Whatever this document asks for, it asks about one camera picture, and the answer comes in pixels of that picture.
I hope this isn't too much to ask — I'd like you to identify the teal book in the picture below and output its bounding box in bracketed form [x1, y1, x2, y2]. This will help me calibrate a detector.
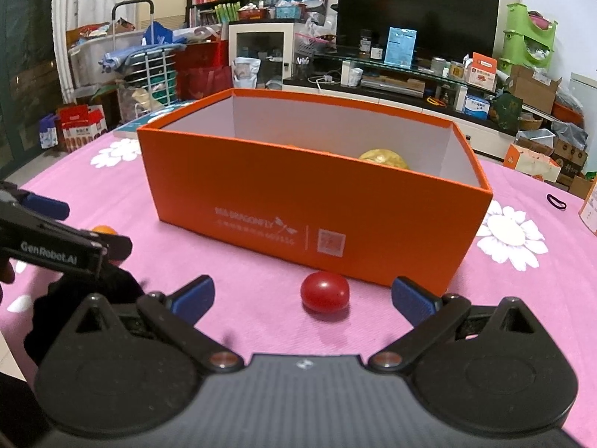
[114, 100, 197, 138]

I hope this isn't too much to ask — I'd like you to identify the yellow melon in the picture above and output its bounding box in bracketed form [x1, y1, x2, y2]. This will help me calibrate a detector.
[358, 149, 411, 171]

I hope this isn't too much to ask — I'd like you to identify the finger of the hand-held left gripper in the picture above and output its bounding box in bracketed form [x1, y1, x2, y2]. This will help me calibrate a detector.
[0, 180, 71, 221]
[70, 230, 134, 264]

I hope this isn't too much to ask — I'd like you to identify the metal wire basket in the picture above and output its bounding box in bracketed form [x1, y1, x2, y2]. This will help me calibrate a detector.
[119, 47, 178, 113]

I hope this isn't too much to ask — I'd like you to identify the white refrigerator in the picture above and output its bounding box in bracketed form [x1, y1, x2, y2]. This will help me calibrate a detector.
[569, 72, 597, 150]

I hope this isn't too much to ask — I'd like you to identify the orange white carton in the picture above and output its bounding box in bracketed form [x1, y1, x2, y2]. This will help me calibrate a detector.
[464, 52, 499, 91]

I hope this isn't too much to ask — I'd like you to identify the brown cardboard box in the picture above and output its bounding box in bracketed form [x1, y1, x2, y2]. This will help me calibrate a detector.
[508, 64, 563, 113]

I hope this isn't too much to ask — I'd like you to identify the dark green bag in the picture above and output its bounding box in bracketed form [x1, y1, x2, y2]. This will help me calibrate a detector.
[490, 93, 524, 132]

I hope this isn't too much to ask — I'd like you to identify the white glass door cabinet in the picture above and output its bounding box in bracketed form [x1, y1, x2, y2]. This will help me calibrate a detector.
[228, 21, 296, 89]

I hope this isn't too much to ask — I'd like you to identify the red tomato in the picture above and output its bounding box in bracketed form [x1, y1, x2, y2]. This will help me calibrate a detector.
[301, 271, 350, 314]

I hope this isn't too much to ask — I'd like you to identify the white television cabinet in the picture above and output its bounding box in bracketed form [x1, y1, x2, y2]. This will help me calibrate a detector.
[282, 47, 518, 159]

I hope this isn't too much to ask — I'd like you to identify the orange white canister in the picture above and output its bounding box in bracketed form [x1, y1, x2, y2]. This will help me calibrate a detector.
[578, 180, 597, 236]

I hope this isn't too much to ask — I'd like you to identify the blue folded cloth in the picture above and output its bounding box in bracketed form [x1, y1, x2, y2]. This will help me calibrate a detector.
[100, 42, 185, 71]

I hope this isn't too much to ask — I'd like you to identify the red gift bag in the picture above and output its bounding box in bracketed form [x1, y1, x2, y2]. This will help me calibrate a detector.
[175, 40, 230, 71]
[179, 65, 234, 101]

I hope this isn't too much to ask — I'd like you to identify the orange paper gift bag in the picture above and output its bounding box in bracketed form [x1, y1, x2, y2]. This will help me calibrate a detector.
[503, 144, 562, 183]

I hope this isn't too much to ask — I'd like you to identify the blue card sign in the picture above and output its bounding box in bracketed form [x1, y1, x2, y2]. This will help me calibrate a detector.
[384, 27, 417, 68]

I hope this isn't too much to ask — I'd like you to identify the small blue carton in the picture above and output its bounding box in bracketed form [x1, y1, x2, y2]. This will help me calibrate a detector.
[38, 114, 59, 150]

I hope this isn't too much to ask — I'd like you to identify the blue shopping bag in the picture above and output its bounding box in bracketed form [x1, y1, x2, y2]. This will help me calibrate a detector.
[142, 21, 175, 45]

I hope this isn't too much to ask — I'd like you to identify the black television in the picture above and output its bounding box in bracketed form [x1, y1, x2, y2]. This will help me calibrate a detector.
[337, 0, 501, 59]

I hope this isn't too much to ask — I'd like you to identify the white storage bin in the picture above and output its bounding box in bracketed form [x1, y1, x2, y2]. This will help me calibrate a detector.
[68, 32, 150, 87]

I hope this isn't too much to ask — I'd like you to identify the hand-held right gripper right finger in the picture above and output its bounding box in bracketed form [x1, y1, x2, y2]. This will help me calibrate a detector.
[368, 276, 537, 374]

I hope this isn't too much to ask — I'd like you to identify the white pouch bag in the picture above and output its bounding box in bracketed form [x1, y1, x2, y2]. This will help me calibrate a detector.
[232, 57, 261, 89]

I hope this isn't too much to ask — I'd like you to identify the red white carton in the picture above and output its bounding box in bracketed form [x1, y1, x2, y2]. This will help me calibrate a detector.
[56, 104, 109, 152]

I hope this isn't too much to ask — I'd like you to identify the blue white box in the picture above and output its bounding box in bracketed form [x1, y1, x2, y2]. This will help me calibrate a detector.
[463, 98, 491, 119]

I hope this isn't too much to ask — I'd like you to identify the green plastic storage rack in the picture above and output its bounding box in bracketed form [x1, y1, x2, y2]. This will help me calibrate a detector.
[499, 2, 558, 73]

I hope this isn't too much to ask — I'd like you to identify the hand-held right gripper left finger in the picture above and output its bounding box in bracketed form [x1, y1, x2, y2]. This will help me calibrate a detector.
[65, 274, 243, 374]

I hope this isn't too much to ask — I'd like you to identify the pink floral tablecloth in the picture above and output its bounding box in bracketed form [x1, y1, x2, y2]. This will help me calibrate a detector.
[0, 124, 597, 448]

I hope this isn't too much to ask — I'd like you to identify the orange cardboard box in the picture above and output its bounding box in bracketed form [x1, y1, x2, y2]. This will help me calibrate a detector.
[137, 88, 494, 295]

